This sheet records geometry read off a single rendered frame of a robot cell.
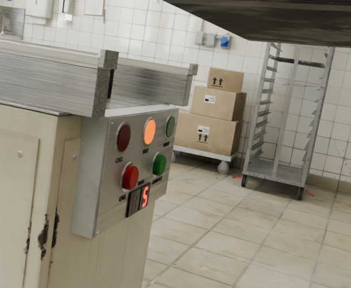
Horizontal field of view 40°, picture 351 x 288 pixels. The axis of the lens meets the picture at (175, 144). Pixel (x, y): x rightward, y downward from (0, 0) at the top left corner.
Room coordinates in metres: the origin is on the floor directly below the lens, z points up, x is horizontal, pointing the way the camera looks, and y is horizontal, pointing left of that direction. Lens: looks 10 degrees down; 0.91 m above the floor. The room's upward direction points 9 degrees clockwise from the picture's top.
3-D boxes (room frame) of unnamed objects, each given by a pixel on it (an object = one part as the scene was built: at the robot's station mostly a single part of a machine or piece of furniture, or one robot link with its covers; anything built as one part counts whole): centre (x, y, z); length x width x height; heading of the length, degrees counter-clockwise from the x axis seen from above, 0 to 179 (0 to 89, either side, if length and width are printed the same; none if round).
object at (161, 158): (0.67, 0.02, 0.76); 0.03 x 0.02 x 0.03; 162
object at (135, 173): (0.57, 0.05, 0.76); 0.03 x 0.02 x 0.03; 162
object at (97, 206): (0.62, 0.05, 0.77); 0.24 x 0.04 x 0.14; 162
